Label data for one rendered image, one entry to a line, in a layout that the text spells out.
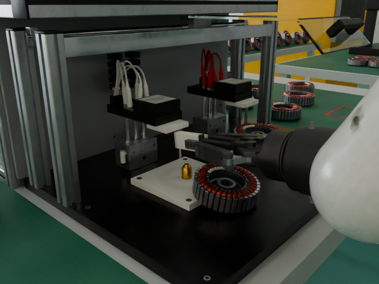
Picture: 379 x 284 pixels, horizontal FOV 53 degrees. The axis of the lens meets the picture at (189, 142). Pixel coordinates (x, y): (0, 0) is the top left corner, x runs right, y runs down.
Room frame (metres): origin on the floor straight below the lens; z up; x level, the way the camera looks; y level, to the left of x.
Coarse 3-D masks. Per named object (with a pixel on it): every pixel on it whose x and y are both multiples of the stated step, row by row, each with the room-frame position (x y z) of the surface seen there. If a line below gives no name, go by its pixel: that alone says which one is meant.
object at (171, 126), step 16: (160, 96) 0.72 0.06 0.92; (112, 112) 0.74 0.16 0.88; (128, 112) 0.71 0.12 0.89; (144, 112) 0.68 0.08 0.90; (160, 112) 0.67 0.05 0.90; (176, 112) 0.70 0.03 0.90; (128, 128) 0.73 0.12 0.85; (144, 128) 0.76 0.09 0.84; (160, 128) 0.66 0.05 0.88; (176, 128) 0.66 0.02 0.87
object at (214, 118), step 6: (216, 114) 0.94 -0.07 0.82; (222, 114) 0.94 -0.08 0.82; (198, 120) 0.91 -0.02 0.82; (204, 120) 0.89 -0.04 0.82; (210, 120) 0.89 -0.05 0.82; (216, 120) 0.91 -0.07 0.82; (222, 120) 0.93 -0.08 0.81; (198, 126) 0.91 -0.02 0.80; (204, 126) 0.89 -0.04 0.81; (210, 126) 0.89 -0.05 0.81; (216, 126) 0.91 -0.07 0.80; (222, 126) 0.93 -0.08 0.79; (198, 132) 0.90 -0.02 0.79; (204, 132) 0.89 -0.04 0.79; (210, 132) 0.89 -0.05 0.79; (216, 132) 0.91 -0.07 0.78
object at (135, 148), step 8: (144, 136) 0.76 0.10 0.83; (152, 136) 0.77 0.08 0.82; (120, 144) 0.73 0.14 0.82; (128, 144) 0.72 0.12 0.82; (136, 144) 0.72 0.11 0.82; (144, 144) 0.73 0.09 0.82; (152, 144) 0.75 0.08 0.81; (128, 152) 0.71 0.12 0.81; (136, 152) 0.72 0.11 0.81; (144, 152) 0.73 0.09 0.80; (152, 152) 0.75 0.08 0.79; (120, 160) 0.73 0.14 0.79; (128, 160) 0.71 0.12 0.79; (136, 160) 0.72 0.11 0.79; (144, 160) 0.73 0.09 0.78; (152, 160) 0.75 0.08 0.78; (128, 168) 0.71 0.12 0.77; (136, 168) 0.72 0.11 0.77
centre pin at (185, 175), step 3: (183, 165) 0.65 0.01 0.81; (186, 165) 0.65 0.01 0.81; (189, 165) 0.65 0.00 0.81; (183, 168) 0.65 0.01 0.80; (186, 168) 0.64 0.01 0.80; (189, 168) 0.65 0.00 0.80; (183, 171) 0.64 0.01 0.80; (186, 171) 0.64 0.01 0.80; (189, 171) 0.64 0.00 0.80; (183, 174) 0.64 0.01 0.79; (186, 174) 0.64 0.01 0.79; (189, 174) 0.64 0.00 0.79; (183, 177) 0.65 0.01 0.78; (186, 177) 0.64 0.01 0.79; (189, 177) 0.64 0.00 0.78
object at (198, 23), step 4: (180, 20) 0.92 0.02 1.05; (184, 20) 0.91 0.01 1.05; (188, 20) 0.90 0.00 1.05; (192, 20) 0.90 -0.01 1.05; (196, 20) 0.90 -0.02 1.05; (200, 20) 0.91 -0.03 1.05; (204, 20) 0.92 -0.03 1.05; (208, 20) 0.93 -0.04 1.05; (180, 24) 0.92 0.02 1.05; (188, 24) 0.90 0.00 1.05; (192, 24) 0.90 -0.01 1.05; (196, 24) 0.90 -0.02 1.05; (200, 24) 0.91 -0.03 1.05; (204, 24) 0.92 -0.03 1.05; (208, 24) 0.93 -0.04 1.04; (188, 28) 0.90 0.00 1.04; (192, 28) 0.90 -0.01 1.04
